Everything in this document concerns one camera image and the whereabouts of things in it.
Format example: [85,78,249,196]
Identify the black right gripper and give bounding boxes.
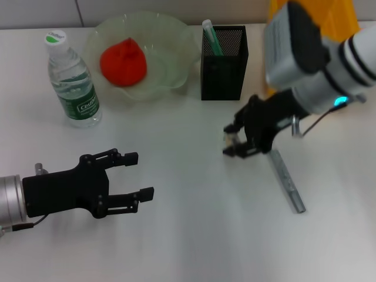
[221,89,310,160]

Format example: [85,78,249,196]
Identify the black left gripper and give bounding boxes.
[21,148,155,219]

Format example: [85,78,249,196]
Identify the beige eraser with barcode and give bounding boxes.
[223,132,240,147]

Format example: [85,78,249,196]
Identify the mint green pen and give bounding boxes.
[202,19,224,57]

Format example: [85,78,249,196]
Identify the clear water bottle green label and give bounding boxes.
[43,28,103,129]

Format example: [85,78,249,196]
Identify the red-orange fruit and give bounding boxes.
[99,37,148,87]

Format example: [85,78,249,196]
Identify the grey pen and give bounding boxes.
[269,148,307,214]

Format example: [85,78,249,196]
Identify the black mesh pen holder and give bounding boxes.
[200,25,250,102]

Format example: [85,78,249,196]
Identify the pale green glass fruit plate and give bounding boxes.
[84,11,198,103]

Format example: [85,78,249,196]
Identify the yellow plastic bin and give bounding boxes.
[266,0,361,95]

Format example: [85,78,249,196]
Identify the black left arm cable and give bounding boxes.
[0,214,50,236]

